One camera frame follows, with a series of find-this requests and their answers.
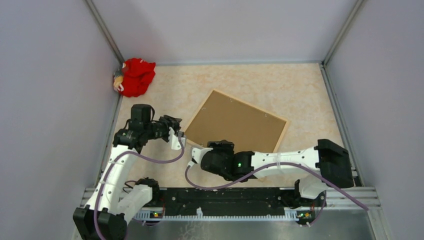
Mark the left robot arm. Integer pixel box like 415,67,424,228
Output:
72,104,186,240

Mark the brown frame backing board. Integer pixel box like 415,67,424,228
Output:
184,91,287,153

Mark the red crumpled cloth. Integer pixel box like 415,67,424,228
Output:
113,58,156,98

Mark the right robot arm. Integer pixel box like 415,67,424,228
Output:
191,139,355,206

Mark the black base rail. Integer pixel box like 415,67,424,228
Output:
142,187,324,217

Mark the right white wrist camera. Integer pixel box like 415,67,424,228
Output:
188,147,213,166

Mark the wooden picture frame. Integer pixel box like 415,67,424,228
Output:
182,89,291,154

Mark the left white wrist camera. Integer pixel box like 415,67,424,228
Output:
168,127,187,150

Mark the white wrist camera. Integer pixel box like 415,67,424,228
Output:
188,147,213,166
168,127,187,150

